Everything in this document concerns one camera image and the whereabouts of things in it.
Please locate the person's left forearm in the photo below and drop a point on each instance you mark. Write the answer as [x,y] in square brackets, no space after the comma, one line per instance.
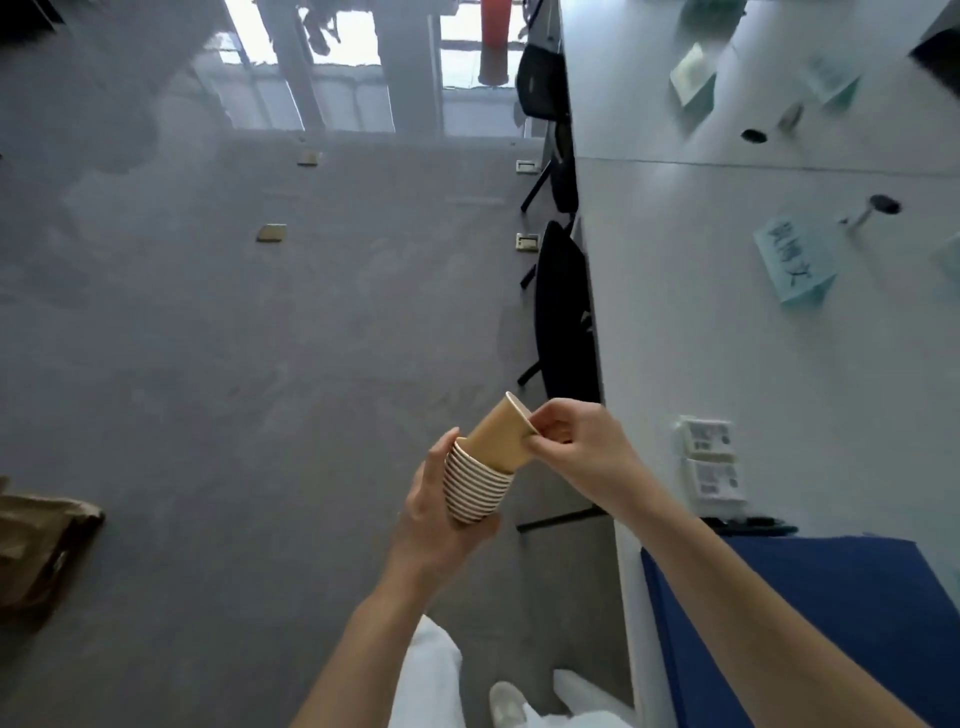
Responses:
[360,652]

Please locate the stack of brown paper cups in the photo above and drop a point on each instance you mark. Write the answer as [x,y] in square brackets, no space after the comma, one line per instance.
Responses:
[476,487]

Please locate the red plastic bucket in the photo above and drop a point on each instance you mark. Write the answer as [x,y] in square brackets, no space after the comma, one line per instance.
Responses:
[495,22]

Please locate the black office chair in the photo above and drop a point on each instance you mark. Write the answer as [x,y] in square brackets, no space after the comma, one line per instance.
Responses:
[937,52]
[566,315]
[541,82]

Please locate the person's white clothing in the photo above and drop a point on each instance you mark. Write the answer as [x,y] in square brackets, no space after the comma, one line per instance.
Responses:
[427,675]

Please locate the person's right hand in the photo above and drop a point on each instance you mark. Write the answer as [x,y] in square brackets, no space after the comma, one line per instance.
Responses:
[592,450]

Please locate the person's left hand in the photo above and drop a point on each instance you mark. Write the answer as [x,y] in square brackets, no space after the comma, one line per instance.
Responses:
[427,532]

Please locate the silver floor socket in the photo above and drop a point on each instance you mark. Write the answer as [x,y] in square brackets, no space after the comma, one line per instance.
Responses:
[527,166]
[527,241]

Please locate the person's right forearm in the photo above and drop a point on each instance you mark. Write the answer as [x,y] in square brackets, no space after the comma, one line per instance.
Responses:
[750,622]

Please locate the small white note pad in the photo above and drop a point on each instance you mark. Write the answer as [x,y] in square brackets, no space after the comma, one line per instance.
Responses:
[709,437]
[716,480]

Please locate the stack of blue folders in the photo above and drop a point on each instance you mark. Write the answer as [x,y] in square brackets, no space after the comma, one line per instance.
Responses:
[825,637]

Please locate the brown paper cup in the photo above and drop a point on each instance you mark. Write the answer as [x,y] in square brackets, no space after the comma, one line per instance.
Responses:
[499,435]

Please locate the brass floor socket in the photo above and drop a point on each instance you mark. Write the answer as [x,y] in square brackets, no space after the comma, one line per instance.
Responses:
[271,232]
[309,158]

